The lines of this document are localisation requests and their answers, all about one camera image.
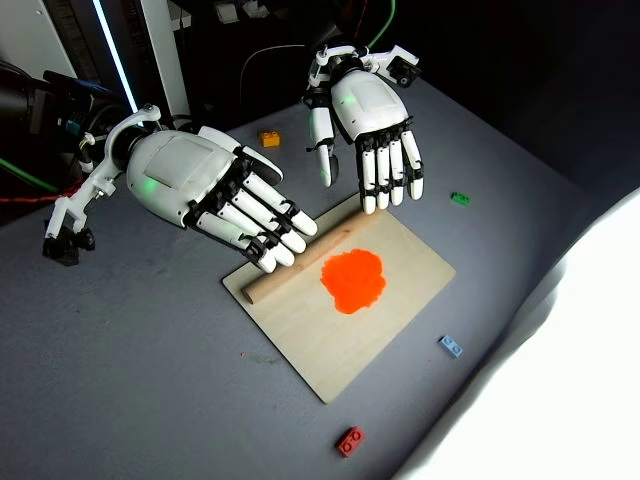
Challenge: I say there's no wooden rolling pin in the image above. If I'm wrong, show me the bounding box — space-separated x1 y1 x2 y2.
241 202 384 305

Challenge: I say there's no orange flattened clay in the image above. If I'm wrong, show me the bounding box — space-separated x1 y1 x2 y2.
319 248 388 316

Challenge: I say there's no light wooden board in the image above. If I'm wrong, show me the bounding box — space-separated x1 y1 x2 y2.
221 193 457 405

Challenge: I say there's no light blue toy brick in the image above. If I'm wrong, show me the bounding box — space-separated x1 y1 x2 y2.
438 335 465 360

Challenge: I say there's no red toy brick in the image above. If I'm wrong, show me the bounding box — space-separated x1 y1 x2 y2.
335 425 367 459

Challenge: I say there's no grey table cloth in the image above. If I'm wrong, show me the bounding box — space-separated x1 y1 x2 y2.
0 77 640 480

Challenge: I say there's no glowing light strip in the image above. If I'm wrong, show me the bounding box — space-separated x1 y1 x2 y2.
92 0 140 115

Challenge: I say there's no white cabinet panel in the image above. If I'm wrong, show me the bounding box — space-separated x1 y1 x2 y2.
0 0 66 81

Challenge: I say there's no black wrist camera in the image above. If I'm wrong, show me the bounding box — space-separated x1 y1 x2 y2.
42 227 96 266
387 52 421 90

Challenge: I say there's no thin black background cable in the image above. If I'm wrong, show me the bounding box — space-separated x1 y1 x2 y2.
238 43 306 104

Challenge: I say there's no white frame column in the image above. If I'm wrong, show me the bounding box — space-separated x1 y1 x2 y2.
139 0 192 121

